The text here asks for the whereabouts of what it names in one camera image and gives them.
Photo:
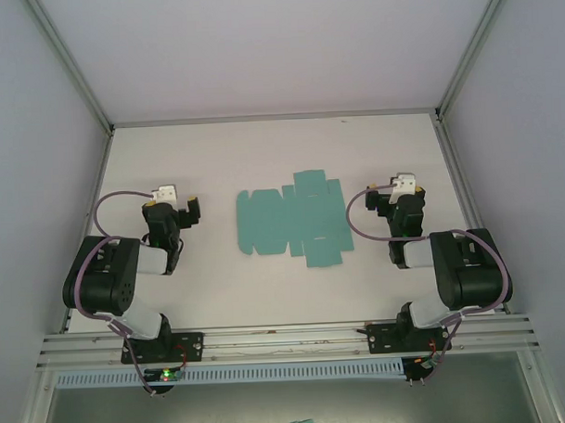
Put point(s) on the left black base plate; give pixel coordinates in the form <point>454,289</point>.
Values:
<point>190,347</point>

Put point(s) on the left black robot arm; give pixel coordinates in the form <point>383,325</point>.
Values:
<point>104,278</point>

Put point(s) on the teal paper box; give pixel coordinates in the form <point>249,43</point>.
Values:
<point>287,220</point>

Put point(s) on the aluminium frame crossbar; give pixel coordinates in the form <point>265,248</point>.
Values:
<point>274,118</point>

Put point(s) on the circuit board with green light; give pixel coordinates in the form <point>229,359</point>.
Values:
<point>165,375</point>

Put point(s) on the aluminium lower frame leg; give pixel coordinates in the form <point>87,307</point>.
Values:
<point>36,406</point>
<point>541,388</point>

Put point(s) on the aluminium mounting rail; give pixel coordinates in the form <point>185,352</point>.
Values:
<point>287,343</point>

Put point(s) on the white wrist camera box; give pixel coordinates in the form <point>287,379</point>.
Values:
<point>165,193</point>
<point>404,184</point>

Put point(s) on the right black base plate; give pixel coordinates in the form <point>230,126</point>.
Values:
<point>382,338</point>

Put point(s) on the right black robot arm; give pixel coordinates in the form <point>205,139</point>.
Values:
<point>470,270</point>

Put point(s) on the small circuit board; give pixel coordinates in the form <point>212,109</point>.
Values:
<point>426,363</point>

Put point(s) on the aluminium frame post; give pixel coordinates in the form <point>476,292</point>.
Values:
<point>474,51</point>
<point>71,66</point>

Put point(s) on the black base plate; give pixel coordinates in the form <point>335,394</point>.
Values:
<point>382,338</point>
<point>190,347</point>

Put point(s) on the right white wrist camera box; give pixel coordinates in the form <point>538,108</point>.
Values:
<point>404,184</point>

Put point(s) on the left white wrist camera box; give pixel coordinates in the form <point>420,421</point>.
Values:
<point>165,193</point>

